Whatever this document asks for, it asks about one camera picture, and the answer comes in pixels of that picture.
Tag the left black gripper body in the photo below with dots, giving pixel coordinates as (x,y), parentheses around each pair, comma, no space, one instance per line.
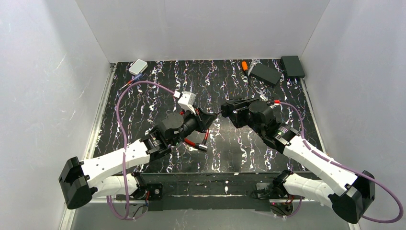
(200,117)

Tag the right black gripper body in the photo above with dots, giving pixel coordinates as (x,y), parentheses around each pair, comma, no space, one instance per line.
(244,109)

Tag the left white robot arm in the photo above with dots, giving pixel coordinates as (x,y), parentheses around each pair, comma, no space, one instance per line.
(81,181)

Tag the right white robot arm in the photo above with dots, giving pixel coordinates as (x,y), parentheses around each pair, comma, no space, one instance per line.
(348,194)

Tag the small metal pliers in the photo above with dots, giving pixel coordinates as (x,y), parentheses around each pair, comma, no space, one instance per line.
(262,96)

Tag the black flat box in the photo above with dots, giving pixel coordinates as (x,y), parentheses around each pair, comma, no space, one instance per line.
(265,74)

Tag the black box in corner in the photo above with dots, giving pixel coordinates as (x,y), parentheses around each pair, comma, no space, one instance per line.
(292,67)

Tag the red blue pen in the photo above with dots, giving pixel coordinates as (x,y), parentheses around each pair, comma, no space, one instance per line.
(134,79)

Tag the white rectangular box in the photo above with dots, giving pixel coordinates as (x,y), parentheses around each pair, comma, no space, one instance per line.
(138,67)

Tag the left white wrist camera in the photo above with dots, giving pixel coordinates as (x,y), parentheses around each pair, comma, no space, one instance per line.
(186,101)

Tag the red cable lock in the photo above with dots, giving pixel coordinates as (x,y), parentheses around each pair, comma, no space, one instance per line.
(200,146)

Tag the orange-handled screwdriver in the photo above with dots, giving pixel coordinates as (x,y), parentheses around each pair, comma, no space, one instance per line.
(245,68)

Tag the aluminium frame rail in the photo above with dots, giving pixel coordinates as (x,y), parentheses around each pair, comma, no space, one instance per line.
(68,215)

